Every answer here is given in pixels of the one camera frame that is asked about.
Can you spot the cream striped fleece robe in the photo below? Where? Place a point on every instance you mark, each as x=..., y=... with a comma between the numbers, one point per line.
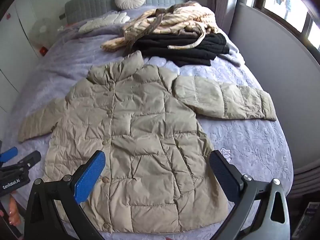
x=172, y=20

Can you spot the window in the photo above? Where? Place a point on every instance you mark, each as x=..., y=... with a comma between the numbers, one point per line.
x=295, y=5

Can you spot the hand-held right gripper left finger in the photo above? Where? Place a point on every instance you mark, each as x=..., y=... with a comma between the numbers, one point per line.
x=90, y=177

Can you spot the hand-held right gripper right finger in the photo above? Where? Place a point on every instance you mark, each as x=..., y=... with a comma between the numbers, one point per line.
x=222, y=175

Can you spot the white quilted garment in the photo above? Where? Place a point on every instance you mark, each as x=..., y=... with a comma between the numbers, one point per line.
x=105, y=21

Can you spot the small red box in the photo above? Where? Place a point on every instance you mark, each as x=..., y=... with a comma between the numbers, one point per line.
x=43, y=51

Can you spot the beige puffer jacket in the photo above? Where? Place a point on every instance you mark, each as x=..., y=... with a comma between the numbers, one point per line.
x=140, y=130

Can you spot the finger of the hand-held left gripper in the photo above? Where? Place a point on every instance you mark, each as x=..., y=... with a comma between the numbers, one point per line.
x=10, y=153
x=30, y=159

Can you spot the black folded garment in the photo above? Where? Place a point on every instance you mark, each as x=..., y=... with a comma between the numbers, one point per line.
x=175, y=48

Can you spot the grey quilted headboard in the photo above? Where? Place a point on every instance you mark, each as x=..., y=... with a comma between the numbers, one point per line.
x=100, y=0

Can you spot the white electric fan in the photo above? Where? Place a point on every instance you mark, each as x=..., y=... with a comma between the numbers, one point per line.
x=42, y=30

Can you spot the light grey cloth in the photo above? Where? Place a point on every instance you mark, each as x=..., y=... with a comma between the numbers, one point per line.
x=233, y=52

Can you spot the grey curtain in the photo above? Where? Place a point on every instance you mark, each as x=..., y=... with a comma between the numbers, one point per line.
x=222, y=2

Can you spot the person's left hand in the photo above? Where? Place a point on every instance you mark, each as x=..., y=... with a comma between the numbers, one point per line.
x=13, y=215

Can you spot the dark printed package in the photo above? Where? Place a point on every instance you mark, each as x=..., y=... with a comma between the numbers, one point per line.
x=310, y=215

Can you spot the red wardrobe sticker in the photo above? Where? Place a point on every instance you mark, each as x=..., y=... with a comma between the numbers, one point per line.
x=9, y=16

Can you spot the lavender embossed blanket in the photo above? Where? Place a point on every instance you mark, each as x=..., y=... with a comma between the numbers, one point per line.
x=250, y=150

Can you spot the white wardrobe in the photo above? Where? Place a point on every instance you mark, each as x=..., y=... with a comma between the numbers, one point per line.
x=15, y=55

